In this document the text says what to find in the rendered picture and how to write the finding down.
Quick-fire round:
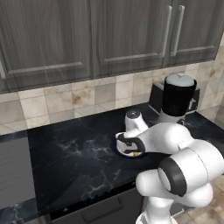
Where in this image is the black blender with pale lid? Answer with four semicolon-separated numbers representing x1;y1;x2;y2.
157;72;198;126

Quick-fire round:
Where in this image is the black toaster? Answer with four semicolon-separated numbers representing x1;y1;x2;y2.
148;80;201;116

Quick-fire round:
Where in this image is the grey wood wide cupboard door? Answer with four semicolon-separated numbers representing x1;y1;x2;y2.
0;0;95;95

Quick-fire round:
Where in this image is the dark grey dishwasher door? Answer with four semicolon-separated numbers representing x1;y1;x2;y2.
48;185;144;224

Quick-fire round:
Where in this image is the dark grey dishwasher handle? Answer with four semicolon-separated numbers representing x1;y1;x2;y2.
80;197;124;223

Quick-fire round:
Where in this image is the silver cupboard door handle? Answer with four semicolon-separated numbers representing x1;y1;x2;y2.
0;57;7;81
170;4;186;58
161;5;173;58

